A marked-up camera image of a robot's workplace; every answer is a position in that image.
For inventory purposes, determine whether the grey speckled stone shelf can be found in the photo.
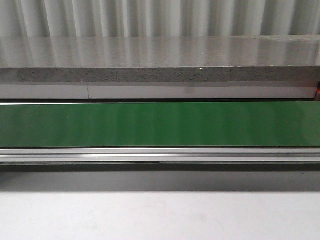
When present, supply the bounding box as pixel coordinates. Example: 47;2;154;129
0;35;320;83

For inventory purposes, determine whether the white pleated curtain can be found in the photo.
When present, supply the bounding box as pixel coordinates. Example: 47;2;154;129
0;0;320;37

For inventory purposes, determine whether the aluminium conveyor front rail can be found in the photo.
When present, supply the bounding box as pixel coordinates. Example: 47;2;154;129
0;147;320;164

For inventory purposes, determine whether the orange object at right edge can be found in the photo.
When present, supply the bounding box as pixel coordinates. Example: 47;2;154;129
314;83;320;102

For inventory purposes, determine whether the green conveyor belt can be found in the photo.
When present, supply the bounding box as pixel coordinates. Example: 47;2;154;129
0;101;320;148

